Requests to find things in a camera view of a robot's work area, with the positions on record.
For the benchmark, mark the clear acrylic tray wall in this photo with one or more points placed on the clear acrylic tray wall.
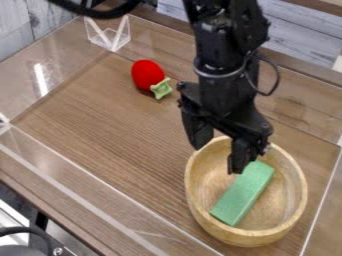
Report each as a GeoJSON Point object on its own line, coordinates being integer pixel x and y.
{"type": "Point", "coordinates": [129, 221]}

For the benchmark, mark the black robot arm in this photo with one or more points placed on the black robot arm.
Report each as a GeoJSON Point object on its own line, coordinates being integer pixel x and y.
{"type": "Point", "coordinates": [230, 29]}

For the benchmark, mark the green rectangular block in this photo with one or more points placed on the green rectangular block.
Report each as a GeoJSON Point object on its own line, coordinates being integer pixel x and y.
{"type": "Point", "coordinates": [241, 195]}

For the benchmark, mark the black metal table bracket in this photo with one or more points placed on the black metal table bracket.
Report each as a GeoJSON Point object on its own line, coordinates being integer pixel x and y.
{"type": "Point", "coordinates": [45, 240]}

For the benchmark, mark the wooden brown bowl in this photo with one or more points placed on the wooden brown bowl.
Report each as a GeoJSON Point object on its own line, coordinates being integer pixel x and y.
{"type": "Point", "coordinates": [279, 208]}

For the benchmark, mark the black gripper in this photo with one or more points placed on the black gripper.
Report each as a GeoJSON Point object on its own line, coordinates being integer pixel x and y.
{"type": "Point", "coordinates": [220, 103]}

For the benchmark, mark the red plush strawberry toy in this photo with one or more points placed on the red plush strawberry toy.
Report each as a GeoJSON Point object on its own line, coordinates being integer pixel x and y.
{"type": "Point", "coordinates": [150, 78]}

